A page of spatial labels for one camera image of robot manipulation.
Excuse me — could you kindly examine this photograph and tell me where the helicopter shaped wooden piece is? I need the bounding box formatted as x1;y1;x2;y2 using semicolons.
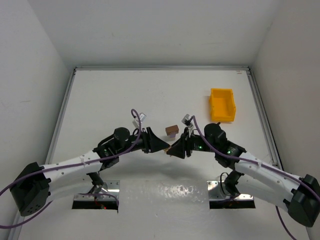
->
163;145;172;157

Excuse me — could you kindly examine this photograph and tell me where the brown rectangular wooden block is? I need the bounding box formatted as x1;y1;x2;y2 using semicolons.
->
165;125;179;136

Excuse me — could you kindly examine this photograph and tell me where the yellow plastic bin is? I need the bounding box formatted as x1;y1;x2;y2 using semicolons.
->
209;88;236;122

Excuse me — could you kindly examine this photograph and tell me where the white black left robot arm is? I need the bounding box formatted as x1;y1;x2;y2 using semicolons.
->
9;127;169;217

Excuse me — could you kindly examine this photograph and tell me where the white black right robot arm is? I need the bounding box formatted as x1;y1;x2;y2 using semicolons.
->
167;123;320;228

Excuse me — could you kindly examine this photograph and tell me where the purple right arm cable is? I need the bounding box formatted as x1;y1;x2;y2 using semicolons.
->
188;115;320;240

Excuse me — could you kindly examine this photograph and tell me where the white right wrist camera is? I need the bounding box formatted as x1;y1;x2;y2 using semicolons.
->
181;114;195;135

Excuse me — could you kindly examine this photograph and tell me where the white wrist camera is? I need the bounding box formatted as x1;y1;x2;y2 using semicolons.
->
132;112;147;128
181;114;195;135

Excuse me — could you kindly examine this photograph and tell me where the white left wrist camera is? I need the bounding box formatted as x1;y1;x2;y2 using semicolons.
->
132;112;147;128

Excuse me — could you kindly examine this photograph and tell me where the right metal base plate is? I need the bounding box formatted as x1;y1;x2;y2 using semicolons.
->
207;179;254;202

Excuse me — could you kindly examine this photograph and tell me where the metal base plate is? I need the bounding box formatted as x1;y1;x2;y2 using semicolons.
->
207;179;254;202
73;180;120;201

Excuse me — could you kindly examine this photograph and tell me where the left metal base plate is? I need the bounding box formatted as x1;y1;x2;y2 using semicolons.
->
73;180;120;201

